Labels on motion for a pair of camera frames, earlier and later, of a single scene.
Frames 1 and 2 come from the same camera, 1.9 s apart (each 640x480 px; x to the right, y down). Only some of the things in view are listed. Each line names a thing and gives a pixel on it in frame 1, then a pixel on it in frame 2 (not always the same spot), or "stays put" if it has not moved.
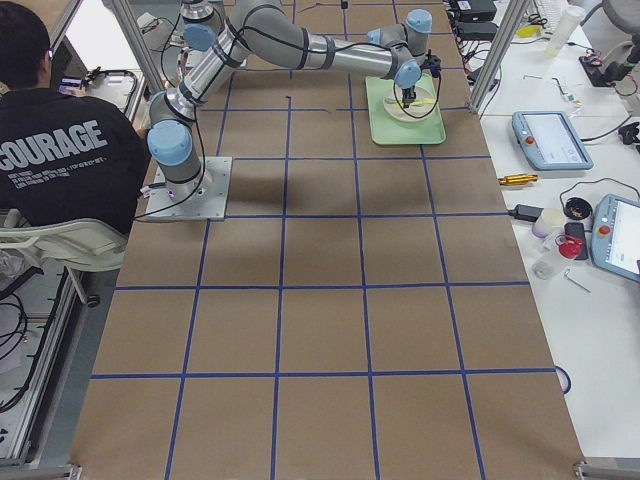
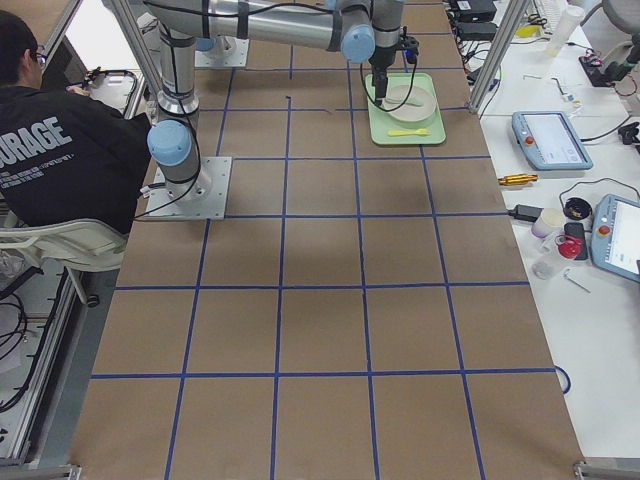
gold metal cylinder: (518, 179) stays put
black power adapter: (471, 8) stays put
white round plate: (422, 107) stays put
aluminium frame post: (505, 37) stays put
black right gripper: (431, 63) to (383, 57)
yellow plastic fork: (415, 103) to (418, 132)
